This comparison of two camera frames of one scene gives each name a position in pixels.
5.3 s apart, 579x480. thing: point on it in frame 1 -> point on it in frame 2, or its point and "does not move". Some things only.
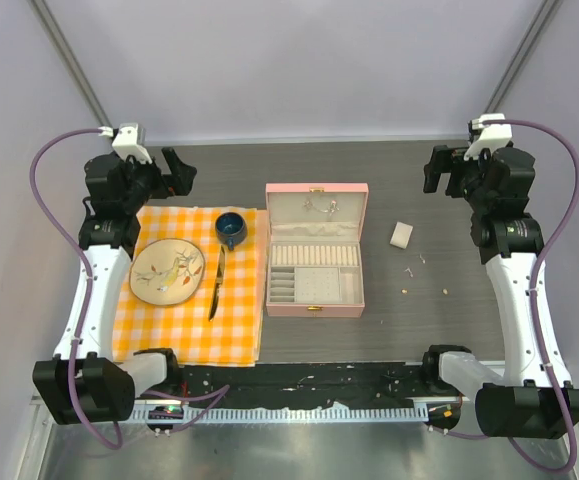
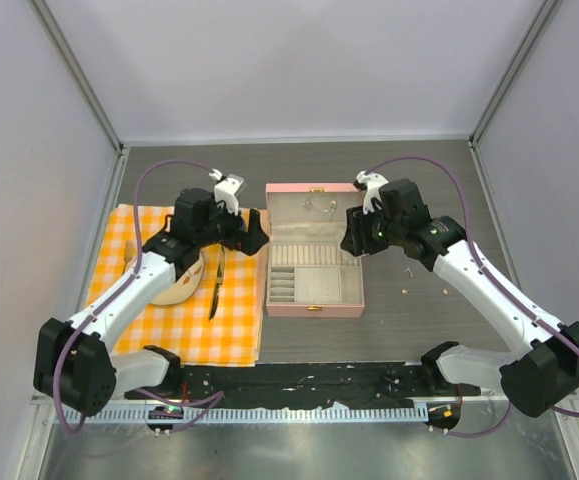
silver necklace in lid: x=308 y=204 does not move
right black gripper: x=448 y=160 -> x=357 y=240
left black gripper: x=178 y=182 -> x=248 y=241
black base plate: x=298 y=386 does not move
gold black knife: x=218 y=284 does not move
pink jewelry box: x=314 y=256 does not move
